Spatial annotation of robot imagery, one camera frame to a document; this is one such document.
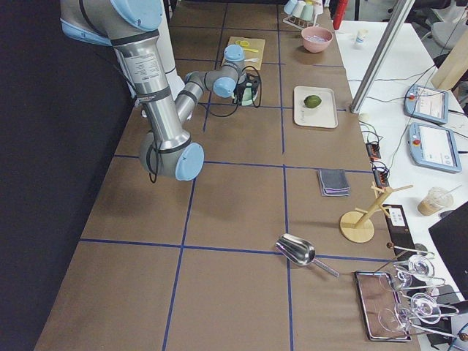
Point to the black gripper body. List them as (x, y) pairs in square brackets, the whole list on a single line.
[(241, 88)]

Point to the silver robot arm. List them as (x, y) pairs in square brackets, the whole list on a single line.
[(138, 33)]

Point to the pink bowl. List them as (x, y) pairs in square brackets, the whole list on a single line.
[(313, 47)]

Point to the bamboo cutting board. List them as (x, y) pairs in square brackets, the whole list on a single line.
[(254, 43)]

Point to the green avocado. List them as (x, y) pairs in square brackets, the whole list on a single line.
[(312, 101)]

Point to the clear ice cubes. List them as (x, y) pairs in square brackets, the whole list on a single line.
[(317, 38)]

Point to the cream rectangular tray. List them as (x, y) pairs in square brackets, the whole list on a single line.
[(323, 116)]

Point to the pastel cups on rack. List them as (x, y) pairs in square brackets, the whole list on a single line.
[(302, 14)]

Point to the red fire extinguisher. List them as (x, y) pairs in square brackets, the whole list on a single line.
[(339, 13)]

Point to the grey folded cloth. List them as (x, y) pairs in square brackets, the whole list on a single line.
[(333, 182)]

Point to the upper teach pendant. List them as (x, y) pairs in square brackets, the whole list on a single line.
[(428, 104)]

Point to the teach pendant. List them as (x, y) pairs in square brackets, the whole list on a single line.
[(433, 147), (428, 104)]

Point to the metal scoop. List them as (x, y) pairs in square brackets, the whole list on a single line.
[(301, 252)]

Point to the wooden mug tree stand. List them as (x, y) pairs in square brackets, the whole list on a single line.
[(356, 225)]

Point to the lower teach pendant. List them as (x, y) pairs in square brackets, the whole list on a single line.
[(433, 147)]

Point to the iced coffee cup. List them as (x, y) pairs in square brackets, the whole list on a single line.
[(436, 199)]

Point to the wine glass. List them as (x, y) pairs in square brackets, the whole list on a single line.
[(415, 273)]

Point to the black glass rack tray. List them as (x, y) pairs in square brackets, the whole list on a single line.
[(376, 296)]

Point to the aluminium frame post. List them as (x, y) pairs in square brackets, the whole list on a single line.
[(397, 19)]

